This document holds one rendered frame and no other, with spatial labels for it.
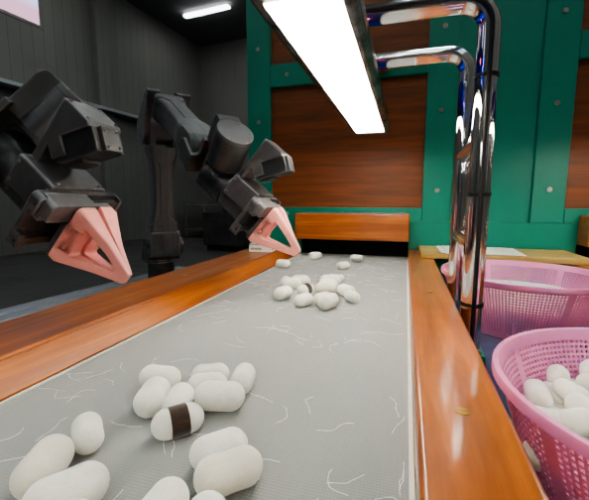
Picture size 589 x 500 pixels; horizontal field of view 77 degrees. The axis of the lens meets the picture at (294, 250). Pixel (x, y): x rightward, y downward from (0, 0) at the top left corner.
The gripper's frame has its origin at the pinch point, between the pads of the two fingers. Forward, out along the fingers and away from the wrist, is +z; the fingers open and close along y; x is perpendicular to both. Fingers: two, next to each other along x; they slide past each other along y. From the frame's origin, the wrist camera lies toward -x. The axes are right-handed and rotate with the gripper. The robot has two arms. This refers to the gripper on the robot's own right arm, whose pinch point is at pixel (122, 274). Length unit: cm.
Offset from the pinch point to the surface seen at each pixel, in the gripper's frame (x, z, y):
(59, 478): -3.8, 13.1, -18.7
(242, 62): -25, -562, 949
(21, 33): 175, -638, 472
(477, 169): -31.9, 19.3, 15.2
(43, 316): 10.8, -4.2, -0.7
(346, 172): -20, -1, 73
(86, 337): 6.5, 2.2, -2.4
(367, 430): -11.2, 24.6, -7.5
